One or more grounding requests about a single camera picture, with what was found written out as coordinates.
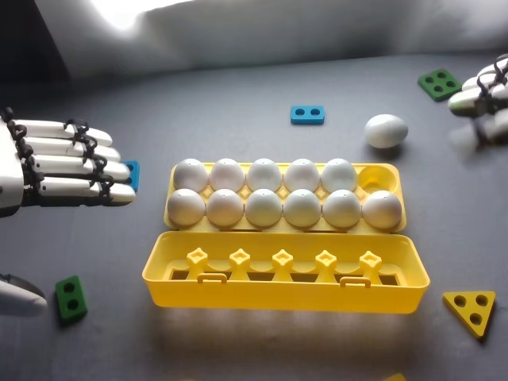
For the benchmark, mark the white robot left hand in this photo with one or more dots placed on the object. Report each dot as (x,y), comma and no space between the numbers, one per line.
(51,164)

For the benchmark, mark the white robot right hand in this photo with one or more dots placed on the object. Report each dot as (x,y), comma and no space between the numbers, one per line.
(490,95)

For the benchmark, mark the white toy egg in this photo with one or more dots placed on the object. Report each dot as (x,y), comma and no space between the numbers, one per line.
(339,174)
(302,208)
(301,174)
(382,209)
(264,207)
(191,174)
(341,208)
(225,208)
(186,207)
(264,174)
(386,131)
(226,174)

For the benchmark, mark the yellow egg carton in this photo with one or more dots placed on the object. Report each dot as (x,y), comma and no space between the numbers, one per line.
(278,295)

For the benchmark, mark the green four-hole block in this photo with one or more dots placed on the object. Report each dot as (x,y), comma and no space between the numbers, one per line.
(436,93)

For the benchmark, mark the blue four-hole block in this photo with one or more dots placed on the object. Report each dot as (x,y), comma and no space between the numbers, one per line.
(135,168)

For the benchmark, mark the green two-hole block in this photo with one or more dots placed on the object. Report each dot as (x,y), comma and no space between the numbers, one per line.
(63,295)

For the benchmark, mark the blue two-hole block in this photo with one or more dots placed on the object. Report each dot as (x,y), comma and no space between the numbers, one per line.
(308,119)

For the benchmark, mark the grey table cloth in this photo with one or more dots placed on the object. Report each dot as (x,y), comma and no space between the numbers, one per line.
(238,119)

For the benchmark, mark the yellow three-hole triangle block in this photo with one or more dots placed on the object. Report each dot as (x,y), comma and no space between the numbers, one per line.
(468,307)

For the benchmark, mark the white curtain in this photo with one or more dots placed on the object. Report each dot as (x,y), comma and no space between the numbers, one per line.
(278,31)

